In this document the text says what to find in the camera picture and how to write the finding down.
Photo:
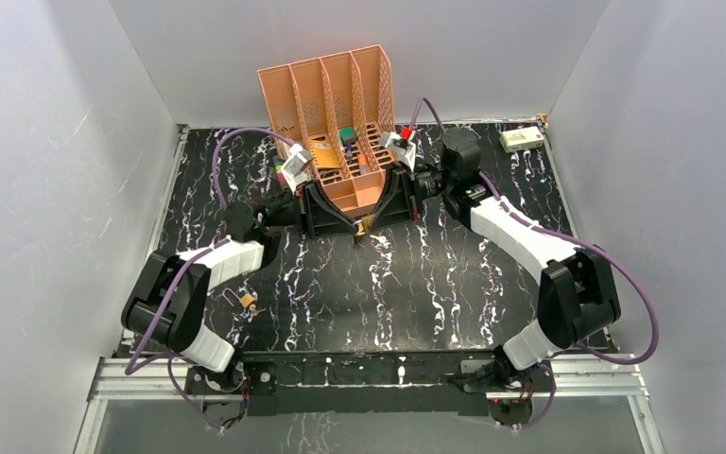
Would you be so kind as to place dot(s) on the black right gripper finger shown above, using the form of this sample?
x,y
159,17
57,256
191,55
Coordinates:
x,y
391,212
397,189

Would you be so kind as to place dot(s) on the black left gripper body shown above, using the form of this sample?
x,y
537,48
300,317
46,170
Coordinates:
x,y
303,209

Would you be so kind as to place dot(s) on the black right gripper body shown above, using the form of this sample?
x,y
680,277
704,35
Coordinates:
x,y
426,183

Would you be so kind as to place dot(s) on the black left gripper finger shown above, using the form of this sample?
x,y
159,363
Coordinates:
x,y
324,224
314,199

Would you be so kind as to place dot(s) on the large brass padlock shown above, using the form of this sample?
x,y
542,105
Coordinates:
x,y
360,232

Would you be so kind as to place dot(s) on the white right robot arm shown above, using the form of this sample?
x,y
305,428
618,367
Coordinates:
x,y
577,293

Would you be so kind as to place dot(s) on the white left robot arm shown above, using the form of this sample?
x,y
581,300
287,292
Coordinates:
x,y
167,302

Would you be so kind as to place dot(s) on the yellow envelope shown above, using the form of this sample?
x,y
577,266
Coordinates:
x,y
326,155

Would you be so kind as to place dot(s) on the green teal box in organizer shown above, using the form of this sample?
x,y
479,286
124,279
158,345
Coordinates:
x,y
347,136

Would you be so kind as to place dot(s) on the white green small box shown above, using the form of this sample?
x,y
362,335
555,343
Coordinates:
x,y
522,139

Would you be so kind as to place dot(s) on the orange plastic file organizer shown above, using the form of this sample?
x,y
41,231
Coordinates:
x,y
314,98

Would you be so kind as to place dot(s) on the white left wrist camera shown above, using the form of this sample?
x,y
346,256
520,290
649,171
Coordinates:
x,y
296,167

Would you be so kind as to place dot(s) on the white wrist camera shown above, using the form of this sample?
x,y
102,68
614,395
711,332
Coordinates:
x,y
296,167
402,144

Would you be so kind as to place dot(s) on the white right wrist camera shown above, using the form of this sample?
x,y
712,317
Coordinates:
x,y
402,144

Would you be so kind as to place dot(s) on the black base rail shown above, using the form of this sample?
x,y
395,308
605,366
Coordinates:
x,y
363,382

